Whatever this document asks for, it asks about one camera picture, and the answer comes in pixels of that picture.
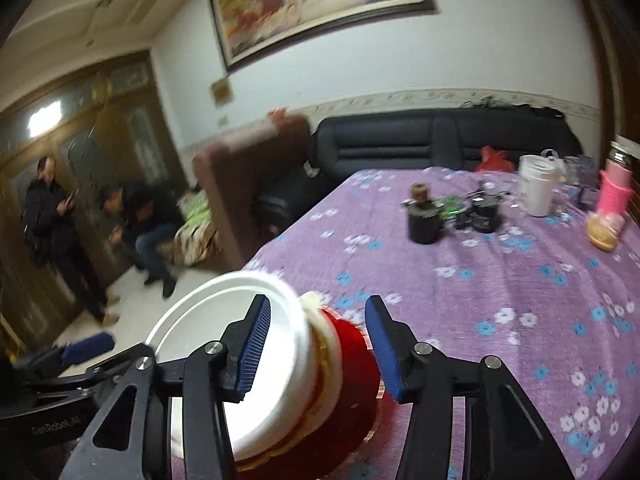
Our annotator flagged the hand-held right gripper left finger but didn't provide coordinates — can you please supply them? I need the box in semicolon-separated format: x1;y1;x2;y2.
70;294;273;480

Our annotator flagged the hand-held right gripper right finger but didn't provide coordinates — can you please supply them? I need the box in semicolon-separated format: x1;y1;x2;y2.
364;296;576;480

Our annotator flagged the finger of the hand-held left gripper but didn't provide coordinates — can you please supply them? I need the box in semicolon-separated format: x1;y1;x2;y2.
9;331;117;383
75;344;153;388

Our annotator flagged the red plate with gold rim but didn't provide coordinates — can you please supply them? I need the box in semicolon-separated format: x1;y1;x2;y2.
235;307;388;480

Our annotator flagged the white bowl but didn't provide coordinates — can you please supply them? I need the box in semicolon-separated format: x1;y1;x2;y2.
144;269;315;462

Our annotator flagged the beige bowl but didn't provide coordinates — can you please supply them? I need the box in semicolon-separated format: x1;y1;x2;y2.
297;291;343;433

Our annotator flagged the purple floral tablecloth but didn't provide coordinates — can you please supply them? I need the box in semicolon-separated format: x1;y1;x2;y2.
170;166;640;480

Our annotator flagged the green floral blanket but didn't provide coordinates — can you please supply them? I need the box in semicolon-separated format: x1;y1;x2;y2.
169;190;222;267

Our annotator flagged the dark jar with lid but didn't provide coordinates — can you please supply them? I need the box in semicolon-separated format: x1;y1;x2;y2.
406;199;445;246

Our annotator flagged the green packet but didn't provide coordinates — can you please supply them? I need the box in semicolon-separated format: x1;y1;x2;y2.
434;197;472;219

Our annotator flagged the brown armchair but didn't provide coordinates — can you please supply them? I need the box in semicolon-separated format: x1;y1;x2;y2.
192;109;312;272

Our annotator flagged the black leather sofa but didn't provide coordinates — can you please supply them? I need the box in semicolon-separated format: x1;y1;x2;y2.
251;105;584;242

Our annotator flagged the wooden glass-door cabinet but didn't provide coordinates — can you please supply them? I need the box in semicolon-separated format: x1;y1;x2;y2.
0;50;192;343

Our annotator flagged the red plastic bag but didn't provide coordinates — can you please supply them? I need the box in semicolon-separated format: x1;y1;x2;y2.
474;145;517;174

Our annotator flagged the white plastic jar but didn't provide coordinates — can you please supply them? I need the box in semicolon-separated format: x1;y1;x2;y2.
517;154;562;217

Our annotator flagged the round bread bun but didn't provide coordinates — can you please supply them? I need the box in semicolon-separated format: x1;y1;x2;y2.
585;211;627;252

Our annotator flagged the clear glass jar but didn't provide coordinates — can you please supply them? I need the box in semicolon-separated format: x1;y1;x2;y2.
562;155;597;187

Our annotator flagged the yellow wall decoration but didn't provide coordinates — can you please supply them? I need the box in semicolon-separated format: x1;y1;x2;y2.
209;78;232;106

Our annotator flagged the framed wall painting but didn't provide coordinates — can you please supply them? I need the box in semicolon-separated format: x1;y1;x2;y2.
208;0;439;73

